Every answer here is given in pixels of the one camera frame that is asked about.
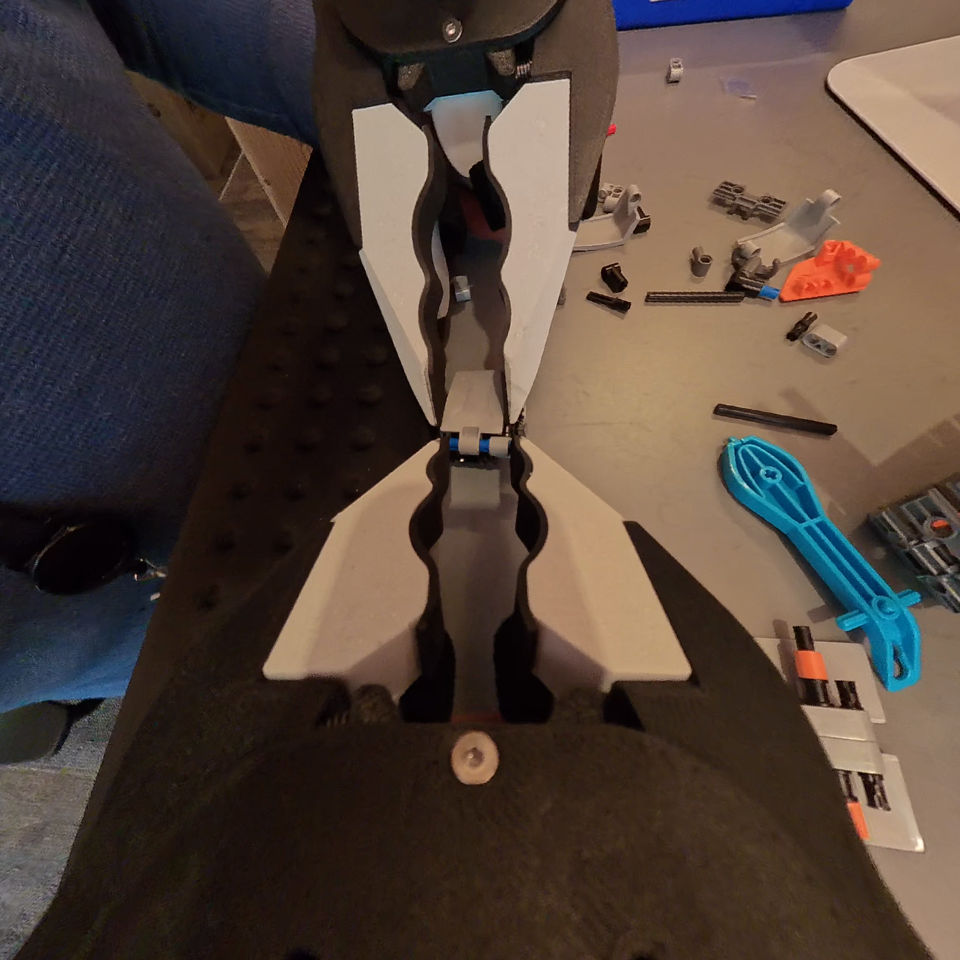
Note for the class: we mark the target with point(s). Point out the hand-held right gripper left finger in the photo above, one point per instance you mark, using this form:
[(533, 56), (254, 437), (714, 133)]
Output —
[(345, 600)]

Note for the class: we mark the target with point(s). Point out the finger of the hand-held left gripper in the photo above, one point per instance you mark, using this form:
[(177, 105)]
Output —
[(540, 225), (386, 225)]

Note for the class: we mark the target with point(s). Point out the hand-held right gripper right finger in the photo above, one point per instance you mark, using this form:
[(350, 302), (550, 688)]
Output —
[(600, 600)]

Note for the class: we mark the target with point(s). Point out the black wheel brick assembly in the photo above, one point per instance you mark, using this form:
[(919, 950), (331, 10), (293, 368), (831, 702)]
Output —
[(472, 401)]

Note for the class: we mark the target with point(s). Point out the person's left forearm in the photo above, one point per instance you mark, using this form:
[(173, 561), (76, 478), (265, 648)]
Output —
[(247, 60)]

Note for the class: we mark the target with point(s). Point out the black elbow connector blue pin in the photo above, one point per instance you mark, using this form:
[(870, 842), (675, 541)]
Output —
[(750, 286)]

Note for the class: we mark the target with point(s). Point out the person's left hand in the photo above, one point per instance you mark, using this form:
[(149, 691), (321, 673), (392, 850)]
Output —
[(469, 217)]

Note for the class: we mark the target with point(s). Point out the black angle connector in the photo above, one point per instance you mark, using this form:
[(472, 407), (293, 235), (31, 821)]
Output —
[(613, 276)]

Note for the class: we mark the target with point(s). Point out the small grey blue connector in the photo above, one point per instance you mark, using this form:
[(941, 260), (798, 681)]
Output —
[(460, 287)]

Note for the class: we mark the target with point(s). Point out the short black pin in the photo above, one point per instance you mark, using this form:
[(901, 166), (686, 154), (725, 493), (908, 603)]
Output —
[(607, 300)]

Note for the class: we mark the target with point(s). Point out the blue storage bin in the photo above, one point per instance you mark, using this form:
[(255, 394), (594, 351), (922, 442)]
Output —
[(712, 11)]

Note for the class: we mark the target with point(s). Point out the small dark grey bush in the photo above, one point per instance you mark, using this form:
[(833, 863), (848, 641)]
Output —
[(703, 260)]

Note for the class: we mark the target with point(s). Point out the black axle rod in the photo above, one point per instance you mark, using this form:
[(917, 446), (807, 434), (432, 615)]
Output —
[(694, 297), (772, 420)]

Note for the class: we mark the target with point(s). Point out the black perforated board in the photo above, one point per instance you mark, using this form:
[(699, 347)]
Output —
[(300, 375)]

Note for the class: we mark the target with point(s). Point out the dark grey beam connector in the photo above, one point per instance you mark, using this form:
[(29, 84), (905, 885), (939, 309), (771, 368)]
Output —
[(750, 201)]

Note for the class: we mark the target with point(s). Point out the grey axle connector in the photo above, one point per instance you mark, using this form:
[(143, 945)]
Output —
[(750, 262)]

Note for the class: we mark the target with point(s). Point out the blue brick separator tool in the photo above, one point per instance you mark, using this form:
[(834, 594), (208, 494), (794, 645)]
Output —
[(825, 555)]

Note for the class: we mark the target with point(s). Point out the large grey flat panel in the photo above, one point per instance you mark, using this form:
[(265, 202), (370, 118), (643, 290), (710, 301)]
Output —
[(795, 229)]

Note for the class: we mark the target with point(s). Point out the black pin connector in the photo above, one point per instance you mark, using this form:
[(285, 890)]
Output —
[(801, 326)]

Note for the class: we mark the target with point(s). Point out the black badge reel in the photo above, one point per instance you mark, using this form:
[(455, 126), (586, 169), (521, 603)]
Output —
[(67, 555)]

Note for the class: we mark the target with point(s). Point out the orange plastic panel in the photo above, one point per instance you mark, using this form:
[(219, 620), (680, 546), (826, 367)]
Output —
[(825, 274)]

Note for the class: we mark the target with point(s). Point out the small grey connector block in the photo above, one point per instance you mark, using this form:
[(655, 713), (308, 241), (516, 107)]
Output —
[(825, 343)]

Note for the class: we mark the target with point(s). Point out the white book stand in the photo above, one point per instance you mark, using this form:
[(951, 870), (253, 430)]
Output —
[(915, 97)]

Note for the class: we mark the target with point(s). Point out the tracked toy robot vehicle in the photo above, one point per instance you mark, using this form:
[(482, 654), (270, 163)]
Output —
[(922, 540)]

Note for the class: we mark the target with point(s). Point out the grey bracket with orange bushes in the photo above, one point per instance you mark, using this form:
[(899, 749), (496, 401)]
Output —
[(847, 720)]

